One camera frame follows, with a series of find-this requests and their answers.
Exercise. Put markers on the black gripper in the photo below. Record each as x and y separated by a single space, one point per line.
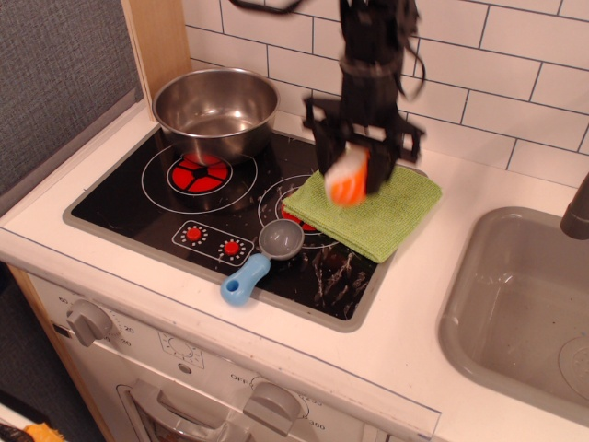
366 115

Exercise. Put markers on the orange white toy sushi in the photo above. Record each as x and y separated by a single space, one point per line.
345 181

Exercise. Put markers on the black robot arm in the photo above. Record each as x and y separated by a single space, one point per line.
376 36

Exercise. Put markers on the green folded cloth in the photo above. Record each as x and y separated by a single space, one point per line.
376 227

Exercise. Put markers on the stainless steel pot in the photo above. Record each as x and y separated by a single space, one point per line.
227 113

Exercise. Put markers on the right red stove knob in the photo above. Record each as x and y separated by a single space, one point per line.
232 248

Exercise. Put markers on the red stove knob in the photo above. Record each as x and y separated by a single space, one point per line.
232 248
193 234

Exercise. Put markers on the black toy stove top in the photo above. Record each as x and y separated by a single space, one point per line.
150 197

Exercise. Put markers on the left red stove knob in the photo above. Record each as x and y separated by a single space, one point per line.
193 234

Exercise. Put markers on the grey plastic sink basin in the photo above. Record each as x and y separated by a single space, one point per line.
516 318

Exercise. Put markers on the grey faucet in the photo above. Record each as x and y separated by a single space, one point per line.
575 221

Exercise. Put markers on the right grey oven knob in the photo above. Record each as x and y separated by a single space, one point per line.
273 407

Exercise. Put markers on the grey oven knob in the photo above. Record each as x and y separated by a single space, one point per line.
88 322
273 407

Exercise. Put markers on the left grey oven knob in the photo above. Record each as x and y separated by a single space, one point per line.
88 322

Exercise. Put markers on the orange yellow object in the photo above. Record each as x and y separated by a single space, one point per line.
43 433

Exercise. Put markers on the grey scoop blue handle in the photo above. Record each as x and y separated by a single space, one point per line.
280 240

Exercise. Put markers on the wooden side post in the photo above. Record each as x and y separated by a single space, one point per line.
159 40

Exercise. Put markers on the grey oven door handle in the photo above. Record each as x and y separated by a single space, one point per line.
181 416

